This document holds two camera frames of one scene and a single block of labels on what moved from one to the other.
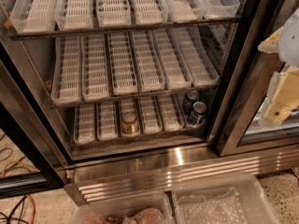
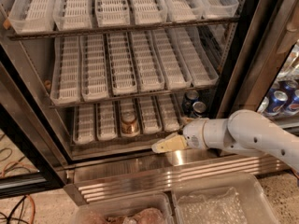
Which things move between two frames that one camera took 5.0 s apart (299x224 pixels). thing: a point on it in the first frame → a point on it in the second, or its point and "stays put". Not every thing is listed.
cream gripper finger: [271, 44] → [193, 134]
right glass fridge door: [237, 131] stays put
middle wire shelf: [93, 101] stays put
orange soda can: [130, 122] stays put
